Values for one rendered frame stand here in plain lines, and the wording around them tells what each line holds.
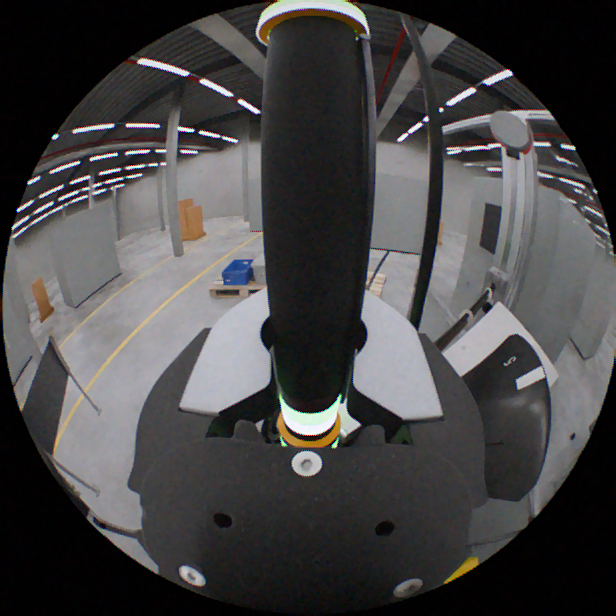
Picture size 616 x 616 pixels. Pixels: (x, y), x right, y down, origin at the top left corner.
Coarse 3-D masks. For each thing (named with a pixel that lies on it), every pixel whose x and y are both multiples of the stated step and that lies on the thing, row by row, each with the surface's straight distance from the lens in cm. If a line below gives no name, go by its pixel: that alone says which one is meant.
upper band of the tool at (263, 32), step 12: (288, 12) 10; (300, 12) 10; (312, 12) 10; (324, 12) 10; (336, 12) 10; (264, 24) 10; (276, 24) 10; (348, 24) 10; (360, 24) 10; (264, 36) 11
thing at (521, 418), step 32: (512, 352) 28; (480, 384) 26; (512, 384) 23; (544, 384) 22; (480, 416) 21; (512, 416) 20; (544, 416) 19; (512, 448) 18; (544, 448) 18; (512, 480) 17
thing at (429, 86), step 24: (408, 24) 22; (432, 72) 18; (432, 96) 16; (432, 120) 15; (432, 144) 15; (432, 168) 14; (432, 192) 14; (432, 216) 14; (432, 240) 14; (432, 264) 15
